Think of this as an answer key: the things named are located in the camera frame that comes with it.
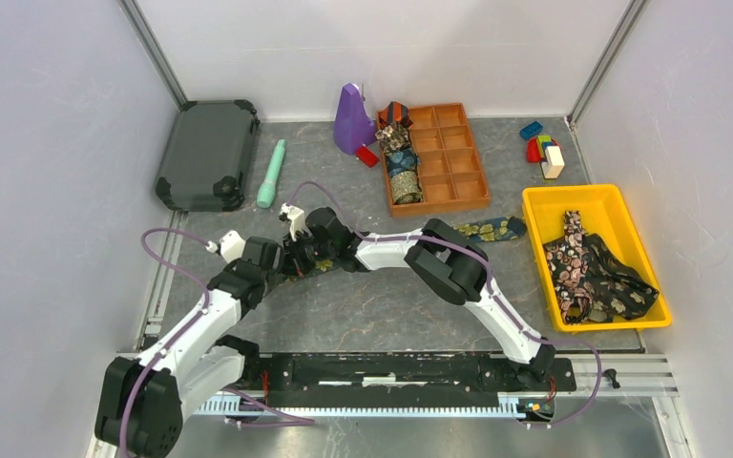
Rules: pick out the blue toy brick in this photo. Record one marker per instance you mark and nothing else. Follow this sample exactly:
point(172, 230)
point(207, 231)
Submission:
point(530, 130)

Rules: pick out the white toy block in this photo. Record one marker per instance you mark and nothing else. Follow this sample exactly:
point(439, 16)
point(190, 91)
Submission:
point(553, 163)

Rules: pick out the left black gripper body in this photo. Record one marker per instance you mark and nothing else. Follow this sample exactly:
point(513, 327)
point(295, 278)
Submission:
point(264, 281)

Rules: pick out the brown floral rolled tie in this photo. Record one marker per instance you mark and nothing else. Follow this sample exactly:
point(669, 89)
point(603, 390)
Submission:
point(393, 138)

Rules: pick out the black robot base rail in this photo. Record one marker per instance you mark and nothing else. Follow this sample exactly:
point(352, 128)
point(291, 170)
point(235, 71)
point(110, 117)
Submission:
point(395, 380)

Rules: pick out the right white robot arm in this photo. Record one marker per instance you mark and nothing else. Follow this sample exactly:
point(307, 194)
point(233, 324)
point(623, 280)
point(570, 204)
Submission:
point(453, 268)

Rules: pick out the olive gold rolled tie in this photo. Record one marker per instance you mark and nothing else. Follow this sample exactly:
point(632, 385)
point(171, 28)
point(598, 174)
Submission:
point(405, 188)

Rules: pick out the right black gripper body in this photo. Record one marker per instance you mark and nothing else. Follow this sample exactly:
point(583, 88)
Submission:
point(306, 249)

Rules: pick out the orange navy striped rolled tie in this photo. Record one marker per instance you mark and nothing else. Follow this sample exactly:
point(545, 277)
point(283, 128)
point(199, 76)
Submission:
point(396, 112)

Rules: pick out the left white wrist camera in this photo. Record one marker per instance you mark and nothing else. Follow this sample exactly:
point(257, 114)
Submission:
point(229, 247)

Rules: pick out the pink floral dark tie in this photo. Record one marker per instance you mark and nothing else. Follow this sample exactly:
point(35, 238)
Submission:
point(568, 263)

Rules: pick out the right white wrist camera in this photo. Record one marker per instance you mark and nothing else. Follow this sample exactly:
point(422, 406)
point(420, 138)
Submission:
point(295, 218)

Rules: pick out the red block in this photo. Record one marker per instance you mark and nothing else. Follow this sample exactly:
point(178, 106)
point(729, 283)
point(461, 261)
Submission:
point(366, 156)

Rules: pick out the orange wooden compartment tray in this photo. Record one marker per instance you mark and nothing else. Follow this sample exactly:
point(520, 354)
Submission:
point(450, 171)

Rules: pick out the navy yellow floral tie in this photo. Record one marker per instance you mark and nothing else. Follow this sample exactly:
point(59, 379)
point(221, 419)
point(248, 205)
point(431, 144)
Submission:
point(488, 230)

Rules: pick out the purple metronome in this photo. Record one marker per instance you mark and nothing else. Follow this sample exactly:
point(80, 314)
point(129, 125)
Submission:
point(352, 128)

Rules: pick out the dark green hard case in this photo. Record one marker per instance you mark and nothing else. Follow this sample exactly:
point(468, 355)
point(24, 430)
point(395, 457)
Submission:
point(207, 156)

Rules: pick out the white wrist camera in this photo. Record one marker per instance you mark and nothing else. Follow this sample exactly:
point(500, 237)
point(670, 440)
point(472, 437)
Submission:
point(229, 247)
point(295, 218)

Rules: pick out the blue patterned rolled tie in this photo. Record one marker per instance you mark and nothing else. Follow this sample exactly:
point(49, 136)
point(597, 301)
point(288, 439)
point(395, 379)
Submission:
point(401, 161)

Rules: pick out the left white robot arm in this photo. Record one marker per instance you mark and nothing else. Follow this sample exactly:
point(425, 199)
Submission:
point(145, 400)

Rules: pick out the black gold floral tie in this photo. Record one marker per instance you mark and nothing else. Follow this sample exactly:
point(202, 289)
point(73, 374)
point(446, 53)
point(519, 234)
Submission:
point(609, 288)

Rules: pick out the mint green flashlight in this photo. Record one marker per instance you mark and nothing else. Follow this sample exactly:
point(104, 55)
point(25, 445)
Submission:
point(267, 191)

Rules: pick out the yellow plastic bin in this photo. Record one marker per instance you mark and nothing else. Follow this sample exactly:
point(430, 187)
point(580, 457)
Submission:
point(603, 212)

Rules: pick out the colourful toy block stack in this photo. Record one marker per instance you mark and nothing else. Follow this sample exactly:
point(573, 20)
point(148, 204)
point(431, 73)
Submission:
point(535, 148)

